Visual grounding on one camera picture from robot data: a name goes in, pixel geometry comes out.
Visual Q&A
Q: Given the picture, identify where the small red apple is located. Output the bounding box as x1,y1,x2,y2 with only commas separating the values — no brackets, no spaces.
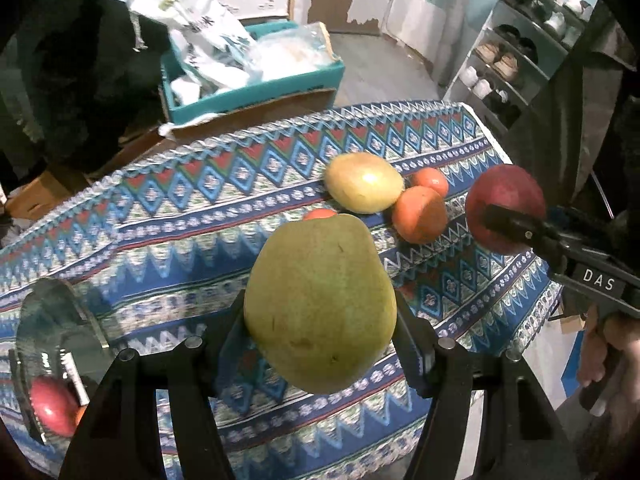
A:
29,375,80,438

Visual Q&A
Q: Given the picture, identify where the large red apple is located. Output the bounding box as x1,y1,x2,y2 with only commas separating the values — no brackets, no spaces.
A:
465,165,547,256

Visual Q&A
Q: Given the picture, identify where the green-yellow mango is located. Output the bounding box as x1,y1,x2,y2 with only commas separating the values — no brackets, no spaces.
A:
243,214,397,394

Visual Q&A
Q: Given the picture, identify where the small orange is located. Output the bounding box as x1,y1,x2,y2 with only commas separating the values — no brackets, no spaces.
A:
411,167,449,197
303,208,337,220

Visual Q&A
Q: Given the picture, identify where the right hand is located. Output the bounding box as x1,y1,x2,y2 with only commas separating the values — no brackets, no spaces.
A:
577,304,639,402

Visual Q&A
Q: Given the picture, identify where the clear glass fruit bowl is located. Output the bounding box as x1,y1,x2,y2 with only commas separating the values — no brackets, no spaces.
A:
9,278,114,453

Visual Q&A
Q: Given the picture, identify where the medium orange centre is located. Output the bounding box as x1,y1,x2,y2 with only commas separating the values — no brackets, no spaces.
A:
392,186,448,245

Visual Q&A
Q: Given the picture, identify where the patterned blue tablecloth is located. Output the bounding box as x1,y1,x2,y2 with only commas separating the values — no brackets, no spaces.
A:
1,101,561,479

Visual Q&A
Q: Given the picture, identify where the grey shoe rack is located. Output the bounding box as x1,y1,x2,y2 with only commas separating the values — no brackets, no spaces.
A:
445,0,594,136

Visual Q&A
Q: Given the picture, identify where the yellow mango far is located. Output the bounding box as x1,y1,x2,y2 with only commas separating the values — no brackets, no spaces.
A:
324,152,405,214

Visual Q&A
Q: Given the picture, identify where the brown cardboard box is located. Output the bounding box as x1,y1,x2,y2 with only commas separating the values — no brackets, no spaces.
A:
1,127,160,221

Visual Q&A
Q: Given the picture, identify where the dark hanging clothing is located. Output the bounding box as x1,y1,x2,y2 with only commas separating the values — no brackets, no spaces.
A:
1,0,168,172

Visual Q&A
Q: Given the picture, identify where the clear plastic bag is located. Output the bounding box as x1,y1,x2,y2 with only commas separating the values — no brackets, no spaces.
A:
250,22,340,82

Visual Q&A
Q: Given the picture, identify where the teal cardboard box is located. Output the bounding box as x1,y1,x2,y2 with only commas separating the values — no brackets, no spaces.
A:
160,21,345,125

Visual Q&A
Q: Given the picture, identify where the white printed plastic bag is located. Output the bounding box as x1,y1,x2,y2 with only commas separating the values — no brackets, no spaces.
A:
116,0,260,90

